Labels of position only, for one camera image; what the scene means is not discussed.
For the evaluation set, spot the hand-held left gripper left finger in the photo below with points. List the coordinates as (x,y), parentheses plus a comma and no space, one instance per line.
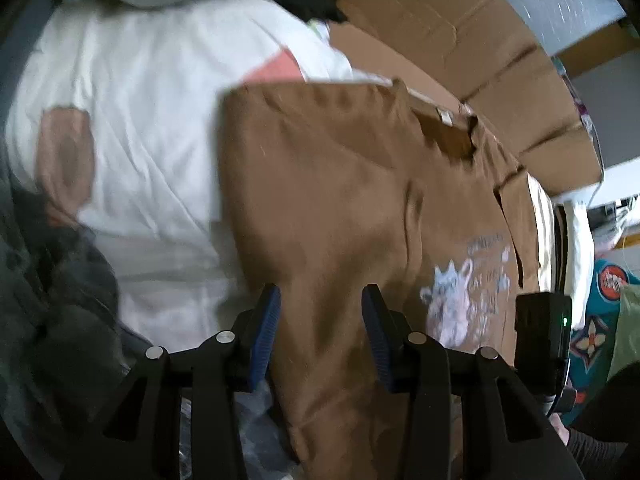
(265,340)

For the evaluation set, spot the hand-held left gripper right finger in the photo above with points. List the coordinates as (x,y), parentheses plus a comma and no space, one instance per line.
(377,340)

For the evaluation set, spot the brown printed t-shirt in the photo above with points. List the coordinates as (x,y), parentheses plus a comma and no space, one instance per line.
(325,210)

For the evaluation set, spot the person's right forearm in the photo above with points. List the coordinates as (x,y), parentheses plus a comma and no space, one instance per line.
(600,452)

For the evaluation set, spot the person's right hand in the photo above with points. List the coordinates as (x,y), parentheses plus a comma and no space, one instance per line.
(561,430)

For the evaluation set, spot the teal patterned blanket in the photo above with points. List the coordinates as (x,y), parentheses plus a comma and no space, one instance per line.
(595,340)

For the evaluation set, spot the folded white sweatshirt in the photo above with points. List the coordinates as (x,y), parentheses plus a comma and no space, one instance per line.
(580,260)

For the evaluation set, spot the light green cloth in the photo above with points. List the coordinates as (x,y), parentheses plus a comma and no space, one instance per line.
(627,330)

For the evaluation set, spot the person's leg in black trousers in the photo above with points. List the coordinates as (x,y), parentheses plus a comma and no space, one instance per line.
(625,395)

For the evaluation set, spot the grey camouflage garment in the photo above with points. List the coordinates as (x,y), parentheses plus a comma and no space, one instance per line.
(50,285)

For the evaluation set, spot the cream bear print blanket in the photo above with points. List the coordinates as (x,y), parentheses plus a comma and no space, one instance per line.
(150,110)

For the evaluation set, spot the brown cardboard sheet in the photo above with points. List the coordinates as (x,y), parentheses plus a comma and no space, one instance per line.
(450,35)

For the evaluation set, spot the black cloth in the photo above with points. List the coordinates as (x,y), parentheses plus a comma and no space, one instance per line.
(315,5)

